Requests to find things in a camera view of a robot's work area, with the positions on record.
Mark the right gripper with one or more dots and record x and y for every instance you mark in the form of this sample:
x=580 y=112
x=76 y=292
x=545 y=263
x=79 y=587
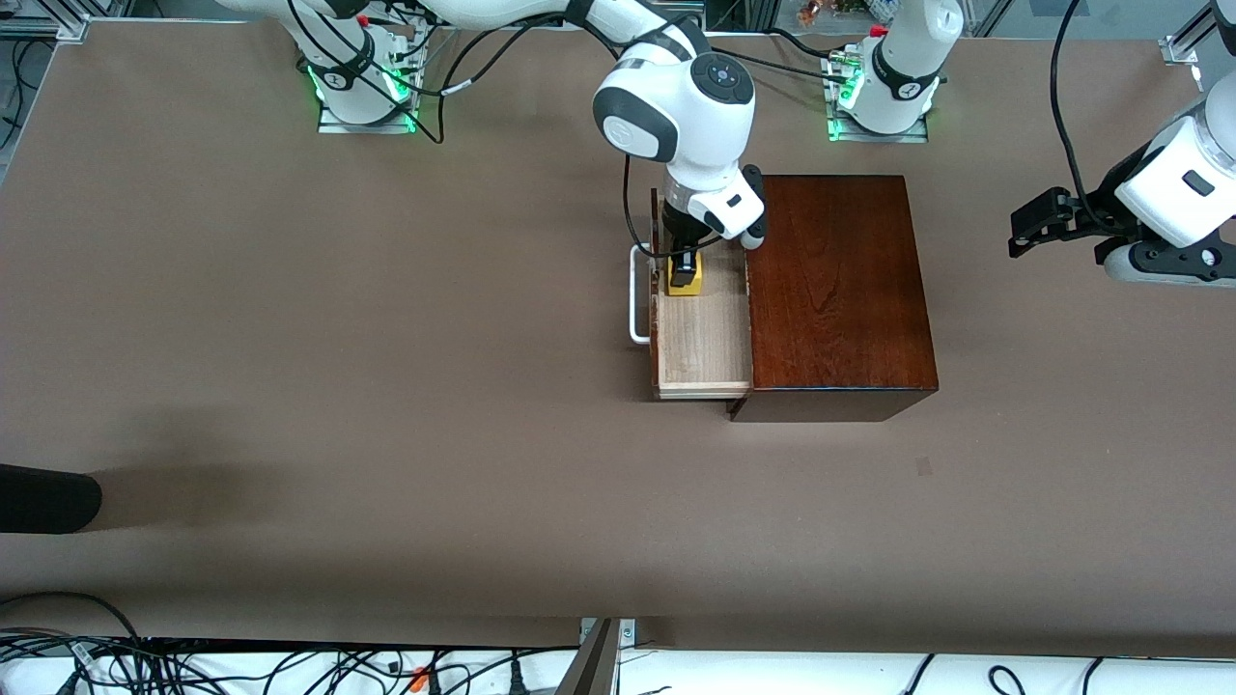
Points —
x=681 y=238

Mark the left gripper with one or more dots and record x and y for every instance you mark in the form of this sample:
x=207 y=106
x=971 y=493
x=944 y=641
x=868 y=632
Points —
x=1108 y=204

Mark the yellow cube block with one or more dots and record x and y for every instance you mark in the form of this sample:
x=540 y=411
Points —
x=684 y=291

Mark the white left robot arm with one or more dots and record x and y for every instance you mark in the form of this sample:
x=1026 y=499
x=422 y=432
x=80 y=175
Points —
x=903 y=58

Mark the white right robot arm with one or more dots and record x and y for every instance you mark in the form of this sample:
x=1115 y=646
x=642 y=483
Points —
x=676 y=116

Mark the dark wooden cabinet box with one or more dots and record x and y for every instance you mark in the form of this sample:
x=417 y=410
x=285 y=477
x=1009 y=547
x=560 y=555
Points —
x=840 y=290

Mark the white power strip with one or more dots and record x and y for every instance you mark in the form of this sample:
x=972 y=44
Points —
x=632 y=21

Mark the black padded cylinder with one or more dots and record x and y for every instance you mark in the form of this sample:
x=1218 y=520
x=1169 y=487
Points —
x=48 y=497

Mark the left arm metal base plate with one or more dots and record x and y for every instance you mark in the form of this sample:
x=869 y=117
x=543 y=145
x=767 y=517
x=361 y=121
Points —
x=917 y=137

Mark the aluminium frame corner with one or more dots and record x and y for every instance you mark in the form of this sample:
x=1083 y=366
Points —
x=1180 y=48

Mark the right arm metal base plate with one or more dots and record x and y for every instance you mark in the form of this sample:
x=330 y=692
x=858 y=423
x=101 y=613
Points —
x=386 y=125

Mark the aluminium profile bracket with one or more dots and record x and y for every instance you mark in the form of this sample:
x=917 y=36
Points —
x=594 y=666

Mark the aluminium frame rail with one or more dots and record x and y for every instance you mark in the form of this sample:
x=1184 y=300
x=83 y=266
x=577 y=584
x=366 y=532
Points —
x=39 y=31

